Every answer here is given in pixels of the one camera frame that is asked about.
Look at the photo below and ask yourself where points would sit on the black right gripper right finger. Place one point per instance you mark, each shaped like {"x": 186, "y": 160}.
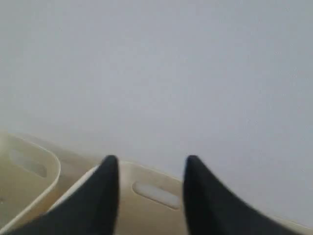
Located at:
{"x": 211, "y": 209}

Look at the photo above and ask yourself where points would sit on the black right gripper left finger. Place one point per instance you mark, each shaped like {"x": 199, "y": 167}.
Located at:
{"x": 91, "y": 210}

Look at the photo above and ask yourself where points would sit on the cream bin circle mark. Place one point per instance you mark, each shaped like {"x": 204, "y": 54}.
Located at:
{"x": 151, "y": 203}

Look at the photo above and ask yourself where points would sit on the cream bin square mark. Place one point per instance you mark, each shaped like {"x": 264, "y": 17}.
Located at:
{"x": 28, "y": 181}

